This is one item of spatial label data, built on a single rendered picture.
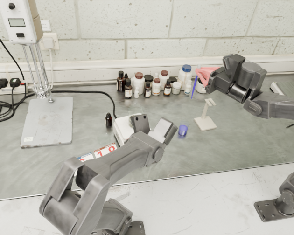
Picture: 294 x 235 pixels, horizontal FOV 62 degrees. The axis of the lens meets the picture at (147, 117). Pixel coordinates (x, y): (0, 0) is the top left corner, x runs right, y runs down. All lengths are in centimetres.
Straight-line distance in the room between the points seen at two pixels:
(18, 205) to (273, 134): 109
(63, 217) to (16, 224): 46
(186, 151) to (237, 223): 33
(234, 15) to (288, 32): 38
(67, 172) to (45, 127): 69
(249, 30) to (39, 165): 124
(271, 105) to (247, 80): 10
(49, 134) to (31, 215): 34
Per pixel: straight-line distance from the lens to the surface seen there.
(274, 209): 102
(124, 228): 73
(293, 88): 158
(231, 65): 81
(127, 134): 96
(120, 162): 50
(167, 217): 88
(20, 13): 86
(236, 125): 125
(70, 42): 130
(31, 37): 88
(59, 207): 48
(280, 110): 79
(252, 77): 79
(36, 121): 118
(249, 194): 102
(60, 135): 109
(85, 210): 45
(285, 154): 123
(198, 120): 119
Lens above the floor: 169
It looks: 43 degrees down
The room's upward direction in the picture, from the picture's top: 6 degrees clockwise
